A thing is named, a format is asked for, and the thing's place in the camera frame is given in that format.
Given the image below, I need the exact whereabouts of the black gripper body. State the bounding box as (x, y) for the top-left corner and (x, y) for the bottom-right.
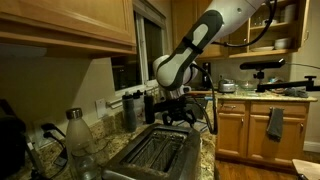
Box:
(171, 97), (197, 118)

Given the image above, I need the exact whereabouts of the stainless steel two-slot toaster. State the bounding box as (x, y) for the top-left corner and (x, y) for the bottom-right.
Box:
(101, 123), (202, 180)

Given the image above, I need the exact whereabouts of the translucent sports bottle black cap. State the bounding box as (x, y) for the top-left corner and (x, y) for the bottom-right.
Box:
(132, 89), (146, 127)

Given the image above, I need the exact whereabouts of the dark grey sports bottle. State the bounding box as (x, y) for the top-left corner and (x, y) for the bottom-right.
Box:
(121, 91), (137, 133)

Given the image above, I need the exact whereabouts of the tall black countertop appliance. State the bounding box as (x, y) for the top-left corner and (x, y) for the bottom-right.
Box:
(201, 61), (212, 91)

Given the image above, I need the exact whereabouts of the wooden base cabinet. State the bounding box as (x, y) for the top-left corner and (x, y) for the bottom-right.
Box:
(214, 99), (311, 171)

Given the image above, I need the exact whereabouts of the silver pot on stove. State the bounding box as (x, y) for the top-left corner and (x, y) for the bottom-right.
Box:
(217, 77), (238, 94)

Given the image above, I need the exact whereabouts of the kitchen window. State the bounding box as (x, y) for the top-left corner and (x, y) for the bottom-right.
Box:
(110, 1), (168, 94)

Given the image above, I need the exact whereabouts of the glass bowl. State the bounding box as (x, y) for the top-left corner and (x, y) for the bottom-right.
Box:
(237, 79), (258, 92)

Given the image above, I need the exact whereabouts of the grey hanging towel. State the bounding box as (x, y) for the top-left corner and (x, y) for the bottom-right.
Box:
(265, 106), (285, 143)

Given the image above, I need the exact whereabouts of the clear bottle with metal cap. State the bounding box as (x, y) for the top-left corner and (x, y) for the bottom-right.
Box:
(65, 107), (98, 180)

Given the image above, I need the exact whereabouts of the clear drinking glass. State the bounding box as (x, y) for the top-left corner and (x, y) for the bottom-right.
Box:
(70, 145), (102, 180)

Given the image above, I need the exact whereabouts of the white plate stack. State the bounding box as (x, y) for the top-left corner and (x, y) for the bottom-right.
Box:
(249, 45), (275, 53)

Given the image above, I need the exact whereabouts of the grey crumpled cloth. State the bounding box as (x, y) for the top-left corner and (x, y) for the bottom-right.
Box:
(282, 87), (310, 99)

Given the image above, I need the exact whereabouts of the black power plug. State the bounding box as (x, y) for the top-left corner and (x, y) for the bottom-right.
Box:
(42, 130), (65, 141)
(40, 122), (67, 134)

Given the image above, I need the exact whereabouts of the white bowl stack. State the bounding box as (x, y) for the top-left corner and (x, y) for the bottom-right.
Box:
(273, 37), (293, 51)

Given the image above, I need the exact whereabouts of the white cup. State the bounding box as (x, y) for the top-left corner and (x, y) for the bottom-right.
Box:
(261, 18), (279, 27)

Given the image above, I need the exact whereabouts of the light wooden table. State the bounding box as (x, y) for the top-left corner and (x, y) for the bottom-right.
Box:
(292, 158), (320, 180)

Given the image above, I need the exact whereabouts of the tall white dish stack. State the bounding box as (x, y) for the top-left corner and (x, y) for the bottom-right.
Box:
(283, 3), (297, 24)

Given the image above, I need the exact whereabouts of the black coffee maker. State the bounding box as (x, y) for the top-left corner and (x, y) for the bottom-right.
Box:
(0, 98), (28, 180)

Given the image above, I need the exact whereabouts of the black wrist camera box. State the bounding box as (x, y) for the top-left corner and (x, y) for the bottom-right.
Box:
(153, 100), (175, 115)

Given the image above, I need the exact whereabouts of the white wall switch plate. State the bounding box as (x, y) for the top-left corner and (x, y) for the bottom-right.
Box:
(95, 98), (108, 120)

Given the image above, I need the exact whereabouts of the black stereo camera bar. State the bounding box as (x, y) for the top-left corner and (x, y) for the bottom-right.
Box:
(239, 58), (287, 72)

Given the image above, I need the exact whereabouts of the open wooden wall cabinet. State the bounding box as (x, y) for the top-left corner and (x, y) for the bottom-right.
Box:
(228, 0), (310, 60)

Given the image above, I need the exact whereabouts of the closed wooden wall cabinet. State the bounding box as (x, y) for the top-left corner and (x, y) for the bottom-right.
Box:
(171, 0), (231, 64)

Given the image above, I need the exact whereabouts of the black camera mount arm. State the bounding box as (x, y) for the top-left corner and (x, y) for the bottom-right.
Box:
(252, 69), (320, 94)

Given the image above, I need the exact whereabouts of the black power cord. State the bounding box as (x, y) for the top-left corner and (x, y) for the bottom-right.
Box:
(49, 134), (70, 168)

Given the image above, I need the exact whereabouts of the wall power outlet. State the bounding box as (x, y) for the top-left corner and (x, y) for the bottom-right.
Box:
(32, 118), (60, 148)

